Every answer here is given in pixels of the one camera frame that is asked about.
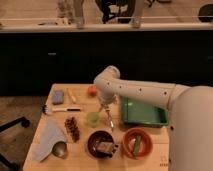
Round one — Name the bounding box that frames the silver metal fork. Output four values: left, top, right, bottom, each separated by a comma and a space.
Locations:
107, 112, 114, 132

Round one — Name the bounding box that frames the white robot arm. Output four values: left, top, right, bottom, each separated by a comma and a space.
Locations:
94, 66, 213, 171

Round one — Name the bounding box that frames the green plastic tray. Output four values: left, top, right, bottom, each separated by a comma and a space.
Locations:
121, 97, 168, 128

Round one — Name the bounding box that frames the green plastic cup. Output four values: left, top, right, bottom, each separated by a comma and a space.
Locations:
86, 112, 99, 128

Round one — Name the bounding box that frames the orange tomato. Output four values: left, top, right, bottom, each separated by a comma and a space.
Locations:
87, 85, 97, 97

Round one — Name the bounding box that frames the dark brown bowl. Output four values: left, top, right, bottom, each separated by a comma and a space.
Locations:
86, 130, 116, 159

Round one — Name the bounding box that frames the yellow banana-like stick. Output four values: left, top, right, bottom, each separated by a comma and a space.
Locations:
67, 88, 77, 104

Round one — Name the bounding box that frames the brown grape bunch toy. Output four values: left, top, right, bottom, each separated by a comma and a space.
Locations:
65, 117, 80, 142

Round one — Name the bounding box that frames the tan sponge in bowl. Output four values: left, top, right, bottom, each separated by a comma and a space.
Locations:
96, 142, 116, 154

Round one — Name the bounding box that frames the green vegetable in bowl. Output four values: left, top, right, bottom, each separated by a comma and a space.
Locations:
133, 135, 142, 156

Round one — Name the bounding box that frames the blue sponge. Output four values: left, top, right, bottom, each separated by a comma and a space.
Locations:
52, 90, 64, 105

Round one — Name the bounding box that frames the orange bowl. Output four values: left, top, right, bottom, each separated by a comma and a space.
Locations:
122, 127, 153, 160

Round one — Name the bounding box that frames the metal measuring cup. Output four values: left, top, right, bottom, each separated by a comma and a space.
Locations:
52, 141, 68, 159

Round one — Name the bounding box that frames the grey cloth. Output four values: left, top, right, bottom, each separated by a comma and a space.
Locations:
32, 120, 67, 162

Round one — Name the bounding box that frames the black office chair base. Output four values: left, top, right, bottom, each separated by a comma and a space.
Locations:
0, 116, 31, 171

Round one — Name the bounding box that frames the black chair in background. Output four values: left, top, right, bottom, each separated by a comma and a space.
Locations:
95, 0, 136, 24

